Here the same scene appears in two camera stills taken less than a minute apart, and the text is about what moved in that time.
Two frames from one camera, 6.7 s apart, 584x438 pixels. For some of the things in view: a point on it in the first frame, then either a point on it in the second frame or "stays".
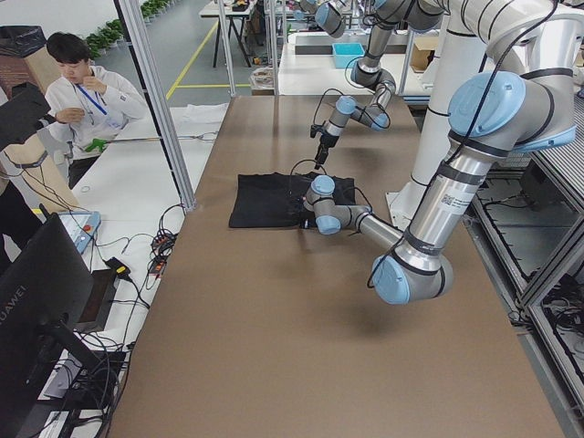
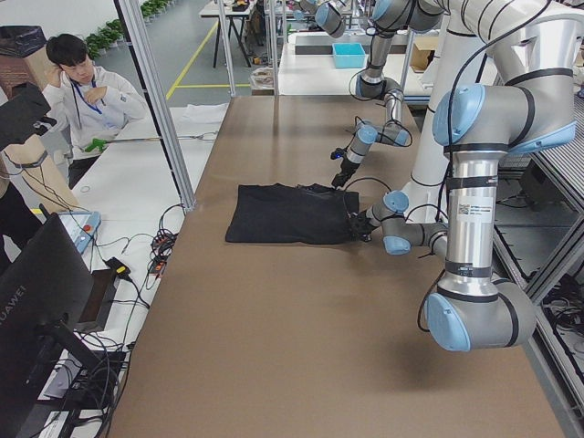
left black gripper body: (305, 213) → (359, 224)
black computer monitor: (45, 290) stays
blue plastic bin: (344, 52) stays
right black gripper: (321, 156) → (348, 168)
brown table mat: (278, 332) stays
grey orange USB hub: (162, 244) stays
